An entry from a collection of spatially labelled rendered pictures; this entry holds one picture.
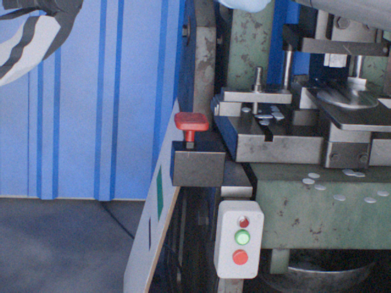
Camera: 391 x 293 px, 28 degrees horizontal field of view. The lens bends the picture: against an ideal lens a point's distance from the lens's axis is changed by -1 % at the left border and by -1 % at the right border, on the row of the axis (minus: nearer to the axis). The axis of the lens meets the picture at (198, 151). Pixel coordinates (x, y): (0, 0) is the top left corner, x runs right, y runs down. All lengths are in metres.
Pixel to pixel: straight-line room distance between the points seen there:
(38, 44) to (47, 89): 2.07
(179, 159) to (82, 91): 1.42
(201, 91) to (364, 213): 0.54
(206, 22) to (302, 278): 0.66
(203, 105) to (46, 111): 1.02
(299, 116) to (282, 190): 0.20
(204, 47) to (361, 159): 0.52
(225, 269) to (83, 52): 1.50
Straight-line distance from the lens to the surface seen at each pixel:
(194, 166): 1.44
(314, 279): 1.71
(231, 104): 1.66
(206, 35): 1.91
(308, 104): 1.67
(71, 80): 2.81
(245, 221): 1.39
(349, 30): 1.59
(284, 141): 1.58
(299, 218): 1.55
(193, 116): 1.45
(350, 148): 1.59
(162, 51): 2.77
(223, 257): 1.42
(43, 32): 0.73
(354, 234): 1.60
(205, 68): 1.90
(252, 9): 0.85
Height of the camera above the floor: 1.18
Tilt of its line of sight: 19 degrees down
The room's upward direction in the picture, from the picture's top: 5 degrees clockwise
